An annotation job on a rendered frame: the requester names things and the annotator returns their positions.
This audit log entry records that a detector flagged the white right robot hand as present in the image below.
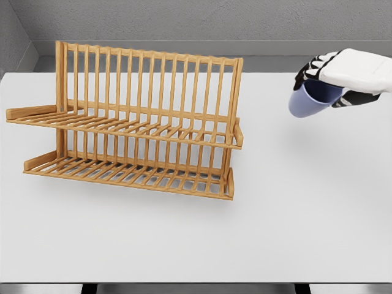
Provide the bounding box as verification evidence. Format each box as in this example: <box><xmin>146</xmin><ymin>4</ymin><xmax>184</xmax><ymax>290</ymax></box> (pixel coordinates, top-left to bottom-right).
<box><xmin>293</xmin><ymin>48</ymin><xmax>392</xmax><ymax>109</ymax></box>

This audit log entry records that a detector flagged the blue cup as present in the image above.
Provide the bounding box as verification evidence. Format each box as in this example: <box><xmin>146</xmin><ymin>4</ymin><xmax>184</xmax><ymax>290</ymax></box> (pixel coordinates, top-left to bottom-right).
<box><xmin>287</xmin><ymin>78</ymin><xmax>344</xmax><ymax>119</ymax></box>

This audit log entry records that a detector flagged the wooden two-tier dish rack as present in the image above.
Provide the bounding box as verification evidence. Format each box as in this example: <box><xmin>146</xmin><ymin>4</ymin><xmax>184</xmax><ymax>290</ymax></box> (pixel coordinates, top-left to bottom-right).
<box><xmin>5</xmin><ymin>40</ymin><xmax>244</xmax><ymax>202</ymax></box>

